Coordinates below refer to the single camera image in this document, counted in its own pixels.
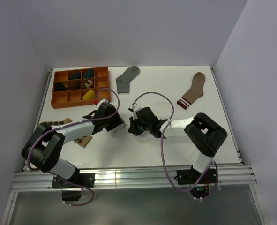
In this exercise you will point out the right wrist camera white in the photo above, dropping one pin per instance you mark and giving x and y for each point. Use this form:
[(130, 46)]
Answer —
[(135, 108)]

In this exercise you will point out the grey sock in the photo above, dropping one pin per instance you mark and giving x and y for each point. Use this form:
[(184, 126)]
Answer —
[(124, 80)]

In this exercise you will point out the brown argyle rolled sock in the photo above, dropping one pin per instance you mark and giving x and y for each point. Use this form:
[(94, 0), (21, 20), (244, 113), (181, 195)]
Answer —
[(87, 83)]

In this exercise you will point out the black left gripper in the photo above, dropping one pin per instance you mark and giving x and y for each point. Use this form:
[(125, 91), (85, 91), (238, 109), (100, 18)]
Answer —
[(117, 121)]

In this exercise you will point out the dark brown rolled sock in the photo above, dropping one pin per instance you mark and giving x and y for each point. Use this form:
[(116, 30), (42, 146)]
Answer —
[(74, 85)]

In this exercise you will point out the orange compartment tray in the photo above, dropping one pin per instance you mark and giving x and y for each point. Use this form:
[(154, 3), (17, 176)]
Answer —
[(73, 98)]

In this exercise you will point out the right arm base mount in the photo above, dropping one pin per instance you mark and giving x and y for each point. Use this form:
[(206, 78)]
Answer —
[(190, 176)]

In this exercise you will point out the black sock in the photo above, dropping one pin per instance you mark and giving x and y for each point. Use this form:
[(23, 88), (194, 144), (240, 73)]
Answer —
[(59, 87)]

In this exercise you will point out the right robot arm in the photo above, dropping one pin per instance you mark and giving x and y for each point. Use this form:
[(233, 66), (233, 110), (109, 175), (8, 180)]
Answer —
[(204, 132)]

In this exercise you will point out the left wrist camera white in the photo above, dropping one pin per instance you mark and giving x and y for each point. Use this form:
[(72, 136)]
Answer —
[(99, 102)]

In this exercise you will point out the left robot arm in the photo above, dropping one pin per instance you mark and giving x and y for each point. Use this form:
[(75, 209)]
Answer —
[(44, 147)]

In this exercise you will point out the tan argyle sock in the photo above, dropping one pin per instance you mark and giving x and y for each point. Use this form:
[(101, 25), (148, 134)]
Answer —
[(82, 141)]

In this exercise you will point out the tan sock maroon striped cuff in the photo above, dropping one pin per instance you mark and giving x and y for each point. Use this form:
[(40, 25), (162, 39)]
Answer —
[(195, 91)]

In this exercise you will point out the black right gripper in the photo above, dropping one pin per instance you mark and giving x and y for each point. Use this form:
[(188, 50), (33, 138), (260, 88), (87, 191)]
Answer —
[(133, 128)]

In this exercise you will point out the yellow rolled sock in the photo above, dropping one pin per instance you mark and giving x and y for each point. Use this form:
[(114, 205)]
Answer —
[(90, 94)]

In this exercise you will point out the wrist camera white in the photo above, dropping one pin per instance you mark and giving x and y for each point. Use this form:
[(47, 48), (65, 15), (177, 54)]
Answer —
[(135, 108), (99, 102)]

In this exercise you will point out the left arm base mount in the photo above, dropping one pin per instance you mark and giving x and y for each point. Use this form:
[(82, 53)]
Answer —
[(73, 188)]

